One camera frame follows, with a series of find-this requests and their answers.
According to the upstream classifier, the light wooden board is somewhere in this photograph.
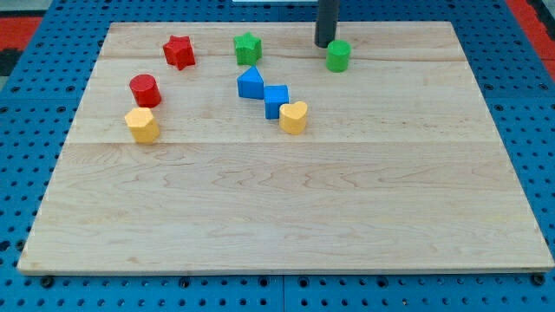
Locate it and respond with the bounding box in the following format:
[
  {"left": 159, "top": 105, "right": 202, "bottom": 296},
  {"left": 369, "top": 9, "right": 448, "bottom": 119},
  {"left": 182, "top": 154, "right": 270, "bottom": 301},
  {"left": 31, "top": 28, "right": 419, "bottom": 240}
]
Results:
[{"left": 17, "top": 22, "right": 554, "bottom": 276}]

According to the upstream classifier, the green cylinder block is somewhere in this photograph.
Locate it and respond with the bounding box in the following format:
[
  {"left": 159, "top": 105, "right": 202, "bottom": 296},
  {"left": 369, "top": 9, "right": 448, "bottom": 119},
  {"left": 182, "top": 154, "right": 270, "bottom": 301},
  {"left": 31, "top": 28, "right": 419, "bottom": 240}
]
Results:
[{"left": 325, "top": 40, "right": 351, "bottom": 73}]

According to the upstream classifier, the blue cube block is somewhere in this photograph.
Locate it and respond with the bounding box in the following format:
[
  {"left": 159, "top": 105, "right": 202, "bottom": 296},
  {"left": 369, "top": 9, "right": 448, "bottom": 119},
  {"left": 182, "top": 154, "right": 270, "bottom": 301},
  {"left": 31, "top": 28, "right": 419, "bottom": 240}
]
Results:
[{"left": 264, "top": 85, "right": 290, "bottom": 120}]

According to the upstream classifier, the red cylinder block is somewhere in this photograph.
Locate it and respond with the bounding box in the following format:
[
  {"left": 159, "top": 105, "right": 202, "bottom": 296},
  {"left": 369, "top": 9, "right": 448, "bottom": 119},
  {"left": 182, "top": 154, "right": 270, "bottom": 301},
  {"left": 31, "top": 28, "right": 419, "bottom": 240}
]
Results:
[{"left": 129, "top": 74, "right": 161, "bottom": 108}]

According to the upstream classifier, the green star block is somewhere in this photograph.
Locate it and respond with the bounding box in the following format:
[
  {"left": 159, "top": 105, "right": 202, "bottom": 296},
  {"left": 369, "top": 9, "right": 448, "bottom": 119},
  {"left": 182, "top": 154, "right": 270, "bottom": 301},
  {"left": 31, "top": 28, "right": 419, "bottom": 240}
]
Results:
[{"left": 233, "top": 32, "right": 262, "bottom": 66}]

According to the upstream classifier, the red star block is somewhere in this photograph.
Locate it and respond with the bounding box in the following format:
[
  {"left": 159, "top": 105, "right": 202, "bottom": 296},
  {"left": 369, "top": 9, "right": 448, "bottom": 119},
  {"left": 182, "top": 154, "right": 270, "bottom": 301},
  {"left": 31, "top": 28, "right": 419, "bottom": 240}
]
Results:
[{"left": 163, "top": 36, "right": 196, "bottom": 70}]

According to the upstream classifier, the blue triangle block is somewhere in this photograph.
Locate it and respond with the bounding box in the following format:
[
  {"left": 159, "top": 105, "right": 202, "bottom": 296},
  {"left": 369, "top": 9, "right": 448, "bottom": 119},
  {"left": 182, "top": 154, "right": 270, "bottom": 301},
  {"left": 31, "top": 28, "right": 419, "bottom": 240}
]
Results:
[{"left": 237, "top": 66, "right": 264, "bottom": 100}]

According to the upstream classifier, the yellow heart block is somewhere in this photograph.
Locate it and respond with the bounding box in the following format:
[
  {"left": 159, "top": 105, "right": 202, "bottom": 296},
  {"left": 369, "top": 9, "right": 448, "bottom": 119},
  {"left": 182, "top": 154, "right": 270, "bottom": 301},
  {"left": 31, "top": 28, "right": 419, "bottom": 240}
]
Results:
[{"left": 278, "top": 101, "right": 308, "bottom": 135}]

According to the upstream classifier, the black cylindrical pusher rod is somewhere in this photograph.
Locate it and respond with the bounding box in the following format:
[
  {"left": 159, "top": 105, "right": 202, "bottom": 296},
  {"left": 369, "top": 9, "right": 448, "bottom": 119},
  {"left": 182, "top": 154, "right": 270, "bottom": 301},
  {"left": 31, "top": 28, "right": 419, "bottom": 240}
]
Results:
[{"left": 314, "top": 0, "right": 340, "bottom": 49}]

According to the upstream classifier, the yellow hexagon block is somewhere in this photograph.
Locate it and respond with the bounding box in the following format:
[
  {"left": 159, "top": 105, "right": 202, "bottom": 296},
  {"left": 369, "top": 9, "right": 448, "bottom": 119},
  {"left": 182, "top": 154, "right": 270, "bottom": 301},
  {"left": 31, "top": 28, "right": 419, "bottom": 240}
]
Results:
[{"left": 124, "top": 107, "right": 160, "bottom": 144}]

